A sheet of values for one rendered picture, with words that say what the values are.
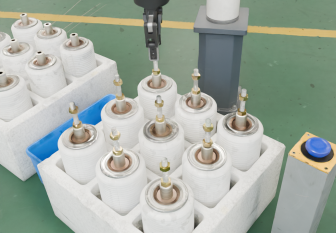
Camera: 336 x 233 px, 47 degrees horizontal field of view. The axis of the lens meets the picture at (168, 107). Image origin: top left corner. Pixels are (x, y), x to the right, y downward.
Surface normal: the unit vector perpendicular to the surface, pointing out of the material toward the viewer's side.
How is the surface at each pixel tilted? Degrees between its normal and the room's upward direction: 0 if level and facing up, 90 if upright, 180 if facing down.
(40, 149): 88
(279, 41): 0
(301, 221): 90
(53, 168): 0
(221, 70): 90
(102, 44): 0
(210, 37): 90
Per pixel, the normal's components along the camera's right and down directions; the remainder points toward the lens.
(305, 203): -0.65, 0.49
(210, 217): -0.04, -0.78
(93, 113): 0.77, 0.35
